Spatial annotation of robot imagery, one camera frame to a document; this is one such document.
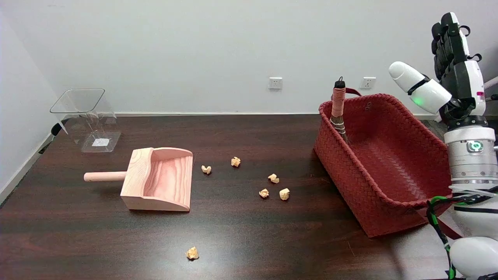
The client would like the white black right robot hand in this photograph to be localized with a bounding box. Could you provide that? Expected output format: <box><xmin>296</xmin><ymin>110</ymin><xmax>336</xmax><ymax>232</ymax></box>
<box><xmin>389</xmin><ymin>12</ymin><xmax>487</xmax><ymax>125</ymax></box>

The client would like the brown straw hand broom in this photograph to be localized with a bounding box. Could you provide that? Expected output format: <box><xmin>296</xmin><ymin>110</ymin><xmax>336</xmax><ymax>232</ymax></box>
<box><xmin>330</xmin><ymin>77</ymin><xmax>350</xmax><ymax>144</ymax></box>

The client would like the red woven basket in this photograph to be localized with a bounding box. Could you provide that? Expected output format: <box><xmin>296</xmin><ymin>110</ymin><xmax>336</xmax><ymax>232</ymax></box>
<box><xmin>314</xmin><ymin>89</ymin><xmax>464</xmax><ymax>238</ymax></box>

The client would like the wooden dustpan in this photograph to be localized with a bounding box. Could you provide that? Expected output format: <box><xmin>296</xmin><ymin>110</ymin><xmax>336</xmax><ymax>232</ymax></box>
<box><xmin>84</xmin><ymin>147</ymin><xmax>194</xmax><ymax>212</ymax></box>

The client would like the clear plastic container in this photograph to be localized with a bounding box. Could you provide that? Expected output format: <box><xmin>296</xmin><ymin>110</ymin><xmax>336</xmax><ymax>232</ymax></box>
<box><xmin>50</xmin><ymin>88</ymin><xmax>121</xmax><ymax>153</ymax></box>

